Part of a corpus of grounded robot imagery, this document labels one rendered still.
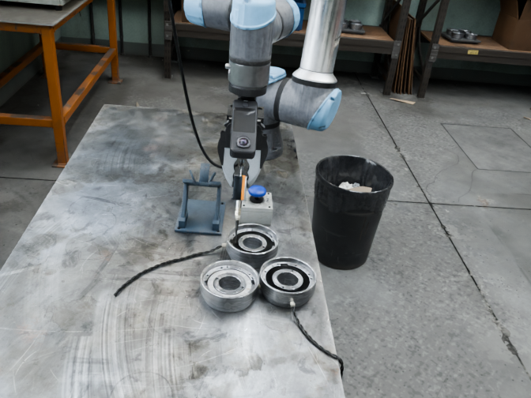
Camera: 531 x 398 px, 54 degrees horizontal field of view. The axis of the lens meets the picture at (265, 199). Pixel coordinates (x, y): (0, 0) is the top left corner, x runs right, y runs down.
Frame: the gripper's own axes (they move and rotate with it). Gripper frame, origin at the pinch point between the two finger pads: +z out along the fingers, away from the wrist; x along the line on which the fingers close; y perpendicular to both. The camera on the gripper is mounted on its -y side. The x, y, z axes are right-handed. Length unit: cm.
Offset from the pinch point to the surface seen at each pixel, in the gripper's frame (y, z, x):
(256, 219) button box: 4.8, 11.5, -4.1
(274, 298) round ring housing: -20.9, 11.1, -7.9
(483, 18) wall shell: 396, 35, -204
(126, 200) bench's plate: 10.8, 13.1, 25.9
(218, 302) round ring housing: -23.6, 10.3, 1.9
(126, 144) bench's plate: 39, 13, 32
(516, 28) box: 346, 31, -211
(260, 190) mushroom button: 7.4, 5.7, -4.4
